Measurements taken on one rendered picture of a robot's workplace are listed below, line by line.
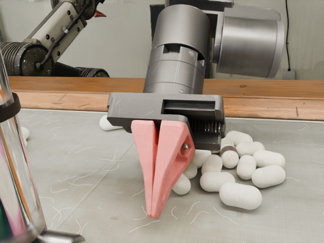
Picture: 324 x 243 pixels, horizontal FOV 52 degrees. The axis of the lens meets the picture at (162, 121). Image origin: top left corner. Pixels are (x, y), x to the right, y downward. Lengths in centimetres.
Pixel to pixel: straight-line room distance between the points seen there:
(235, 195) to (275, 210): 4
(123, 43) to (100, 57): 24
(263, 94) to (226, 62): 19
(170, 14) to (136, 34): 225
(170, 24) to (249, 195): 17
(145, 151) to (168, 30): 12
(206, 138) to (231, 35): 10
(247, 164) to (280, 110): 17
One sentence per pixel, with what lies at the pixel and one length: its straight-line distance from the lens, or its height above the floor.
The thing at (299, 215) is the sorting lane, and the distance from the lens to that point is 32.
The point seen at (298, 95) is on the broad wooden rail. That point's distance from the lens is 52.
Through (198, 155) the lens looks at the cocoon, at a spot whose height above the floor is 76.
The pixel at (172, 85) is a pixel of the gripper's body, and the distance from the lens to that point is 29.
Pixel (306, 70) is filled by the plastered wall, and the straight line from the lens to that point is 247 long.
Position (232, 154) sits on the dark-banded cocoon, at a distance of 36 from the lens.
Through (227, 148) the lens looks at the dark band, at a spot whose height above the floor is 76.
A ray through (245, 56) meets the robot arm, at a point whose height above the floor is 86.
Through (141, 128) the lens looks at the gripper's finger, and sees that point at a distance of 28.
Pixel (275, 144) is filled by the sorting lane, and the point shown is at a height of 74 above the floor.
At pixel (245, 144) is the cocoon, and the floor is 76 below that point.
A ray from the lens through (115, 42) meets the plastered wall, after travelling 268.
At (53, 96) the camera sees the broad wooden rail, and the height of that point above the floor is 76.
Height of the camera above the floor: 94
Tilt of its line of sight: 24 degrees down
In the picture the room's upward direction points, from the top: 4 degrees counter-clockwise
